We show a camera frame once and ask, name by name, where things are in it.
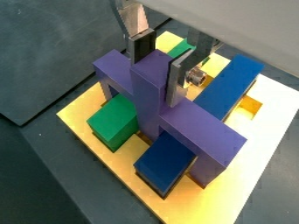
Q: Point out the blue rectangular block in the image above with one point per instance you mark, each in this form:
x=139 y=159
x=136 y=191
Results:
x=197 y=144

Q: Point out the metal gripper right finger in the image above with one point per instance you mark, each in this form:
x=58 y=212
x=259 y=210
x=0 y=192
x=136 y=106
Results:
x=185 y=67

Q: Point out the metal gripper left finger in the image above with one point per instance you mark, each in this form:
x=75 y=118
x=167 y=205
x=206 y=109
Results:
x=139 y=34

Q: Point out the yellow slotted board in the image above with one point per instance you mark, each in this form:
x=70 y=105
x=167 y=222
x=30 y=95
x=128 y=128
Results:
x=261 y=118

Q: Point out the purple three-legged block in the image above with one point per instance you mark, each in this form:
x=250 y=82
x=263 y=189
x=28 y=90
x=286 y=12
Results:
x=148 y=83

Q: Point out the green rectangular block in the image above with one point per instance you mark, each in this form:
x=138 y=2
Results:
x=114 y=122

